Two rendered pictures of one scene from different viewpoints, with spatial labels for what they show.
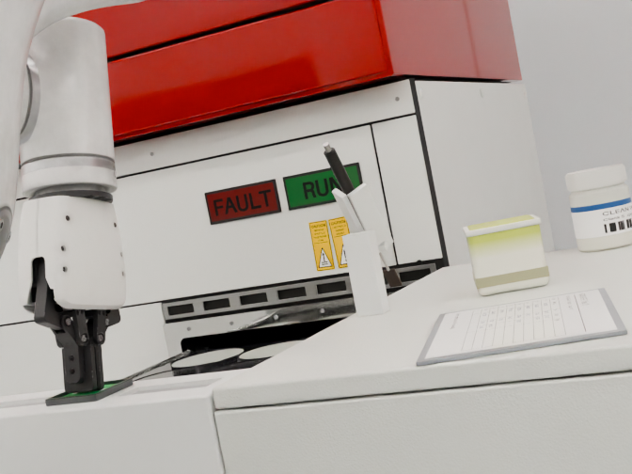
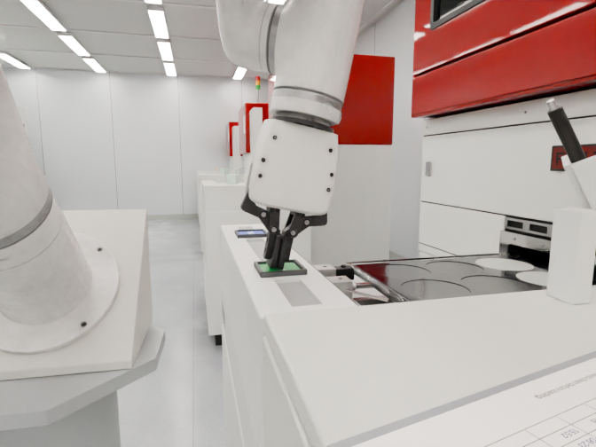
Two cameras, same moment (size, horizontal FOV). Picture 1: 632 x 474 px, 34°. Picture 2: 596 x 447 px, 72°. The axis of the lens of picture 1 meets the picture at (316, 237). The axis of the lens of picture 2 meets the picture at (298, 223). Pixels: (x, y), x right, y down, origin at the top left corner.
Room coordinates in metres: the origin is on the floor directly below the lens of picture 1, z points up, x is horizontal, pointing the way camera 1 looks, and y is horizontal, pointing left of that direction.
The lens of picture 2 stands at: (0.62, -0.17, 1.09)
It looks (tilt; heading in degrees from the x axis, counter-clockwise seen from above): 8 degrees down; 51
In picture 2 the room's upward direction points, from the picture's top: straight up
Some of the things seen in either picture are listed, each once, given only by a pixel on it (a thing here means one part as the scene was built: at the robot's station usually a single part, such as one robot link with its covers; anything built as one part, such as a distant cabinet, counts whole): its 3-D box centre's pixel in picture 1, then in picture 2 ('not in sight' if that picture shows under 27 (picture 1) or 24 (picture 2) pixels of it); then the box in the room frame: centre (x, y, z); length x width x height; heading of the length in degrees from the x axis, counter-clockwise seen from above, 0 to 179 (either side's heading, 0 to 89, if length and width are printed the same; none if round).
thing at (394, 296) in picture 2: not in sight; (391, 294); (1.10, 0.20, 0.90); 0.38 x 0.01 x 0.01; 65
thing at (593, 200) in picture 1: (601, 208); not in sight; (1.23, -0.34, 1.01); 0.07 x 0.07 x 0.10
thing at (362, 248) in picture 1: (367, 247); (589, 227); (1.06, -0.05, 1.03); 0.06 x 0.04 x 0.13; 155
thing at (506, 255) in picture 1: (506, 254); not in sight; (1.05, -0.19, 1.00); 0.07 x 0.07 x 0.07; 83
